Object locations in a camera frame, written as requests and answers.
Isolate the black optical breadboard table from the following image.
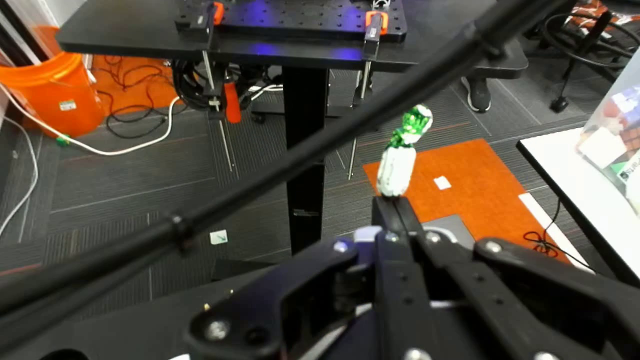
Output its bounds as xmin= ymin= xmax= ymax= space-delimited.
xmin=57 ymin=0 xmax=530 ymax=255

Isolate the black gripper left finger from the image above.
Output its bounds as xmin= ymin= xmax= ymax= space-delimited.
xmin=189 ymin=196 xmax=434 ymax=360

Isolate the orange plastic bucket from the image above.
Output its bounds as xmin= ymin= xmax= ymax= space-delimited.
xmin=0 ymin=26 xmax=107 ymax=135

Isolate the clear storage bin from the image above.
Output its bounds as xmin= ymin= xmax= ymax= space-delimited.
xmin=577 ymin=52 xmax=640 ymax=213

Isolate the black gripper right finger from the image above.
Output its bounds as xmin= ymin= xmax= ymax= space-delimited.
xmin=393 ymin=198 xmax=640 ymax=360

